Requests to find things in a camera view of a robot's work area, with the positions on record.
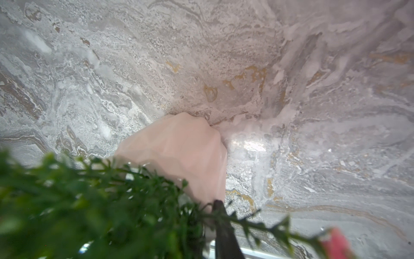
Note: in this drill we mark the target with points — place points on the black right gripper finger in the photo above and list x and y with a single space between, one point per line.
226 244

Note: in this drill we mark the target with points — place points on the red flower front pot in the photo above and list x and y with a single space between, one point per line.
151 200

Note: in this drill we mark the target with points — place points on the aluminium front rail frame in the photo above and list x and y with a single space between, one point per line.
248 253

